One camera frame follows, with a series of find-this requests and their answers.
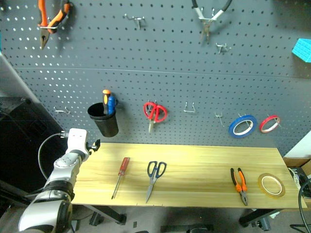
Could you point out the cardboard box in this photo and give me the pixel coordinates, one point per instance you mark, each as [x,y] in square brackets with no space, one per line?
[297,161]

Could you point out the blue tape roll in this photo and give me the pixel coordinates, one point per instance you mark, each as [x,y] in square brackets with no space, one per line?
[232,128]

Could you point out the orange black screwdriver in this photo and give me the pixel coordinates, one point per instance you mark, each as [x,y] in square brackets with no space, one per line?
[106,99]

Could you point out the orange black combination pliers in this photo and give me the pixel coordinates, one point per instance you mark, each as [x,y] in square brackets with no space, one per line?
[240,185]

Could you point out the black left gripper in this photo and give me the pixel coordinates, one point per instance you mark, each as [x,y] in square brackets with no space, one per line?
[89,147]

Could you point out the black table leg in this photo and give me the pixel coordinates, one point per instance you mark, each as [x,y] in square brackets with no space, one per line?
[257,214]
[107,213]

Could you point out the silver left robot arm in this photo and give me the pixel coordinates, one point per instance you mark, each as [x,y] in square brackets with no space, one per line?
[60,179]

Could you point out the black device with label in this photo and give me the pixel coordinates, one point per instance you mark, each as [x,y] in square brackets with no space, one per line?
[297,173]

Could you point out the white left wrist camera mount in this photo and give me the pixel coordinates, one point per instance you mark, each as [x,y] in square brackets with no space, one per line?
[77,139]

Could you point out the black case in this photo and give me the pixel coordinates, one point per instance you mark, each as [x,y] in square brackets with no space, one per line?
[22,136]

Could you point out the teal ribbed box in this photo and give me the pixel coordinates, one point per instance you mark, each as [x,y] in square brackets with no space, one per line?
[302,49]

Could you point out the orange black long-nose pliers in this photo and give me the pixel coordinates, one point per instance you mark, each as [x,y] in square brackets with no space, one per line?
[49,23]

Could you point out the metal pegboard hook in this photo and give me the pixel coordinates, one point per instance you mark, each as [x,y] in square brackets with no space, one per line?
[137,20]
[222,46]
[189,111]
[219,117]
[62,111]
[49,28]

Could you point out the red tape roll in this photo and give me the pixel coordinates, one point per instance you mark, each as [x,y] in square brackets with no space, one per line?
[263,123]

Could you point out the grey perforated pegboard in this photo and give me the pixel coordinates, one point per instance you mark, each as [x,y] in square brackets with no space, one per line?
[170,72]

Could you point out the black plastic cup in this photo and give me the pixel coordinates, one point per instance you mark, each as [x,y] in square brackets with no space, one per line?
[105,125]

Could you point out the yellow tape roll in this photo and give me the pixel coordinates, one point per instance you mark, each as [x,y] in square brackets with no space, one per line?
[262,184]

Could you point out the dark rounded base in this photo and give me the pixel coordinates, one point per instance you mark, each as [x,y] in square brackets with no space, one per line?
[187,228]

